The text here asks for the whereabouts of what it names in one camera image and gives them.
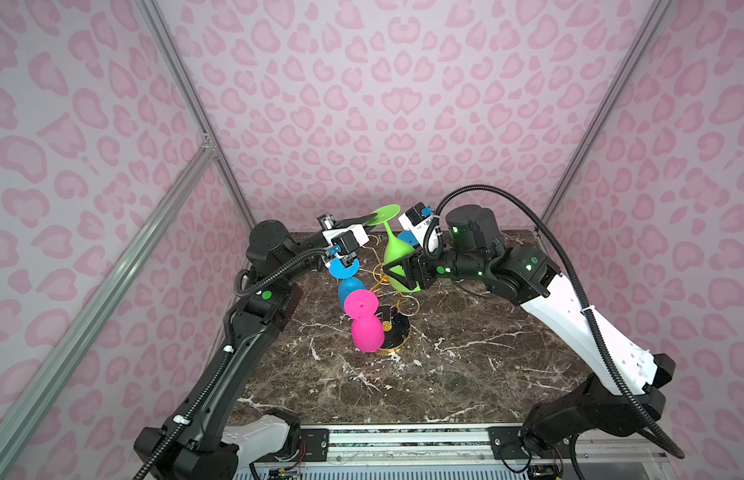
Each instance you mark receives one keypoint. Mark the blue wine glass rear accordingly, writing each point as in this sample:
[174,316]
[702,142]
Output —
[409,238]

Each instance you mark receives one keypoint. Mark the right aluminium frame post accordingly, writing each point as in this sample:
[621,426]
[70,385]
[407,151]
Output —
[651,27]

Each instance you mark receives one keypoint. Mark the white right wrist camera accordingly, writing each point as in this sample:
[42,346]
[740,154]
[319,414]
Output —
[416,219]

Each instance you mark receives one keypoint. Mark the left aluminium frame beam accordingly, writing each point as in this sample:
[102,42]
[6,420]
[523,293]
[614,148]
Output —
[27,413]

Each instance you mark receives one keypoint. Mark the blue wine glass left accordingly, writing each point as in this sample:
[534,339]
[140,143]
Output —
[349,282]

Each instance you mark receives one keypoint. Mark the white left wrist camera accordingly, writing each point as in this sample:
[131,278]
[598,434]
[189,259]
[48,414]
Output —
[327,222]

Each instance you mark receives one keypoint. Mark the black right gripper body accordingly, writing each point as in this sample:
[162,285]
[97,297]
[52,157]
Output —
[444,265]

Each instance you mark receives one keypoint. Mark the gold wire wine glass rack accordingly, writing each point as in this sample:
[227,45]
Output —
[395,308]

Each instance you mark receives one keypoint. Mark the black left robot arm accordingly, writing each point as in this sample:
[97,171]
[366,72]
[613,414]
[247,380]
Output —
[189,444]

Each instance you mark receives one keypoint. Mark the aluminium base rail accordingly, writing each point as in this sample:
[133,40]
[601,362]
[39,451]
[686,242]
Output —
[461,451]

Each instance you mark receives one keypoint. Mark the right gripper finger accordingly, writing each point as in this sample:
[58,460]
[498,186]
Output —
[402,283]
[405,264]

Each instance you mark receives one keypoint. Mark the green wine glass front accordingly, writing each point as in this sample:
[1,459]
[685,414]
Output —
[395,249]

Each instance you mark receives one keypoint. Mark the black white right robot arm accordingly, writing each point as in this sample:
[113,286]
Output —
[620,397]

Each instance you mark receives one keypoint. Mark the pink wine glass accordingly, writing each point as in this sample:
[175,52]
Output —
[366,329]

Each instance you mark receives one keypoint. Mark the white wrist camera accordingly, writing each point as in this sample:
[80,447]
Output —
[327,222]
[416,219]

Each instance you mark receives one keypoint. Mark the blue wine glass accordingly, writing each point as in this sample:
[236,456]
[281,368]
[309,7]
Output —
[349,282]
[409,238]

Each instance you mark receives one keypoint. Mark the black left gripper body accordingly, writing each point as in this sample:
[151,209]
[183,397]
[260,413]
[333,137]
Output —
[317,238]

